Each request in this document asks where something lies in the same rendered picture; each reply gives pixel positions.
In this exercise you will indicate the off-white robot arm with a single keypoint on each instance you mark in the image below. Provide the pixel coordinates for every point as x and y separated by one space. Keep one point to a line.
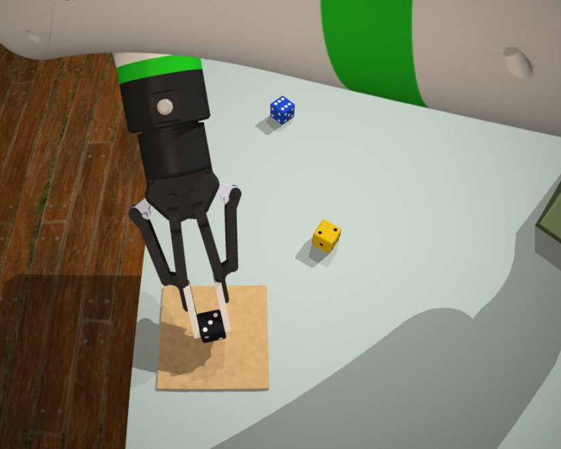
492 60

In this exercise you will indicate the yellow die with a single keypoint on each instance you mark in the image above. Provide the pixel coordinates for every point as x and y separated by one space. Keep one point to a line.
326 236

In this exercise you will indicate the black die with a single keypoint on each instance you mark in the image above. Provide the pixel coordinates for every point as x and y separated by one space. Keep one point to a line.
211 326

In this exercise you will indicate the tan square mat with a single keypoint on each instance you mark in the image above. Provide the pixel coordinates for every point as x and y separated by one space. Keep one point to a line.
238 362

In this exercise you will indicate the blue die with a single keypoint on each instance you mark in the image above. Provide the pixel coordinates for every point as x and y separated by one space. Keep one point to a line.
282 110

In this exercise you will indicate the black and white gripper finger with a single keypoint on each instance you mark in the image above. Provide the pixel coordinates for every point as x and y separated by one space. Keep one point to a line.
230 196
140 214

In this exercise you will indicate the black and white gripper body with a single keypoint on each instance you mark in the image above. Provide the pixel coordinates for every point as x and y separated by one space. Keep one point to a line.
177 161

